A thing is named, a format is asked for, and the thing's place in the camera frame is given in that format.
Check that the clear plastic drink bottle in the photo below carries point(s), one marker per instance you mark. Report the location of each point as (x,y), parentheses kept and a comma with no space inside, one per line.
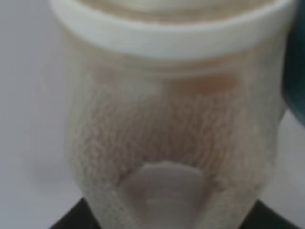
(174,107)

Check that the teal plastic cup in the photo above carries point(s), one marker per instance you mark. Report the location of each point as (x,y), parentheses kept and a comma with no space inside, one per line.
(293,88)

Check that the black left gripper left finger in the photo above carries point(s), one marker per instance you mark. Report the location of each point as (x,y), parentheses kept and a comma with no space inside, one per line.
(79,217)

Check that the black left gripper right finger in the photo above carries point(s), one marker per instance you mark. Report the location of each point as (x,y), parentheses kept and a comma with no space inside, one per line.
(269,215)

